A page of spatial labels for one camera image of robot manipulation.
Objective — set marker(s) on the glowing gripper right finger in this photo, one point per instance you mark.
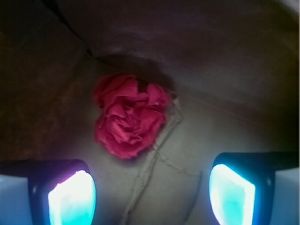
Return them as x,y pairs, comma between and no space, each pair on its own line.
256,188

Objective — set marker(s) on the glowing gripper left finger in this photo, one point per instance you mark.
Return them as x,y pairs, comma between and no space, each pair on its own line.
46,192

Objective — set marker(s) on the red paper ball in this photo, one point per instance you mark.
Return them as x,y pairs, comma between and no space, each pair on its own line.
132,114

